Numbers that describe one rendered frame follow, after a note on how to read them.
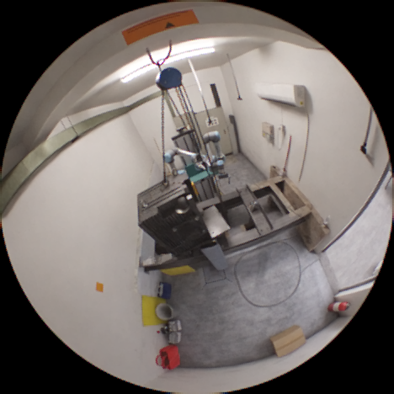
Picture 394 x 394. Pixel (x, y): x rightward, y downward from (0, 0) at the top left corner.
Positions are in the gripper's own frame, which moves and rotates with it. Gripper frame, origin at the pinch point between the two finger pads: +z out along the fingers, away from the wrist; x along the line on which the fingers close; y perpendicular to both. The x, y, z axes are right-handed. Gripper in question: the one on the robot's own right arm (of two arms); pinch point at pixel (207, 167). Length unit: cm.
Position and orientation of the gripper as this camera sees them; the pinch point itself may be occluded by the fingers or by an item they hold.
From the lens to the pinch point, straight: 128.5
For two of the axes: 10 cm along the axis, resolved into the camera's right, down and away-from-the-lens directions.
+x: -8.4, 5.3, -1.0
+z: 4.4, 5.7, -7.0
